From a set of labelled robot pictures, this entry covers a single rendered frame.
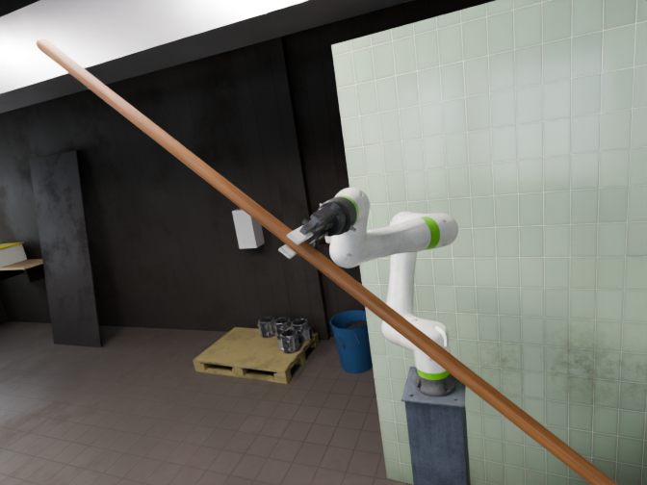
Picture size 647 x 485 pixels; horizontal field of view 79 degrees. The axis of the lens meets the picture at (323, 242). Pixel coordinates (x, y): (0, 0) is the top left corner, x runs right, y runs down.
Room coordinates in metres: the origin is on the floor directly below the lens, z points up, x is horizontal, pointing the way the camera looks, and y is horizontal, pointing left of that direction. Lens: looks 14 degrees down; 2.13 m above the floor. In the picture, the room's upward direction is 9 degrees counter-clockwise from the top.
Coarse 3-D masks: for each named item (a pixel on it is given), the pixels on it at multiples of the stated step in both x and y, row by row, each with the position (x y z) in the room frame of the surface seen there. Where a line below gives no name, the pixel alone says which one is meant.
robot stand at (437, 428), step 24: (408, 384) 1.32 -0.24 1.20; (456, 384) 1.28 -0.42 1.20; (408, 408) 1.24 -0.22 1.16; (432, 408) 1.21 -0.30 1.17; (456, 408) 1.17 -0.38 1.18; (408, 432) 1.24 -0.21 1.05; (432, 432) 1.21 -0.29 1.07; (456, 432) 1.18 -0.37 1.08; (432, 456) 1.21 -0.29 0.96; (456, 456) 1.18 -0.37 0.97; (432, 480) 1.22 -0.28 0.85; (456, 480) 1.18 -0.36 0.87
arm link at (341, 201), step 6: (336, 198) 1.00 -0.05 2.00; (342, 198) 1.00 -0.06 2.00; (324, 204) 0.98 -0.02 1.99; (336, 204) 0.97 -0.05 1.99; (342, 204) 0.96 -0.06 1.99; (348, 204) 0.98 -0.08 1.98; (342, 210) 0.96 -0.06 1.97; (348, 210) 0.96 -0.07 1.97; (354, 210) 0.99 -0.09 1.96; (348, 216) 0.96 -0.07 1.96; (354, 216) 0.99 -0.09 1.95; (348, 222) 0.96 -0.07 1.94; (354, 222) 1.00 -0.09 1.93; (348, 228) 0.96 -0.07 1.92; (354, 228) 0.97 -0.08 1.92
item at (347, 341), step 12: (348, 312) 3.65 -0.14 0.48; (360, 312) 3.61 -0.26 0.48; (336, 324) 3.57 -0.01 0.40; (348, 324) 3.59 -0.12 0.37; (360, 324) 3.41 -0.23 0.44; (336, 336) 3.36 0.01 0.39; (348, 336) 3.27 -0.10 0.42; (360, 336) 3.27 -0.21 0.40; (348, 348) 3.29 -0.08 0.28; (360, 348) 3.28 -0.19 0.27; (348, 360) 3.31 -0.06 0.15; (360, 360) 3.29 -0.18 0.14; (360, 372) 3.30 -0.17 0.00
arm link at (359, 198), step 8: (344, 192) 1.06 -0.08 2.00; (352, 192) 1.06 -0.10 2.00; (360, 192) 1.08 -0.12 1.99; (352, 200) 1.02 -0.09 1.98; (360, 200) 1.05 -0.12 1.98; (368, 200) 1.08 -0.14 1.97; (360, 208) 1.03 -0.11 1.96; (368, 208) 1.07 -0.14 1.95; (360, 216) 1.03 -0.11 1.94; (368, 216) 1.08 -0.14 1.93; (360, 224) 1.06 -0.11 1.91; (352, 232) 1.06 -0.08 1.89; (360, 232) 1.06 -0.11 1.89
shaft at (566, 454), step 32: (64, 64) 1.00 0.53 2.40; (160, 128) 0.91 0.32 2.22; (192, 160) 0.87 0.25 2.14; (224, 192) 0.83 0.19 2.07; (320, 256) 0.76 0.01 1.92; (352, 288) 0.72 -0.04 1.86; (384, 320) 0.70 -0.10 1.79; (448, 352) 0.66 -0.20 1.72; (480, 384) 0.63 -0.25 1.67; (512, 416) 0.60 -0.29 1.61; (608, 480) 0.54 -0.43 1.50
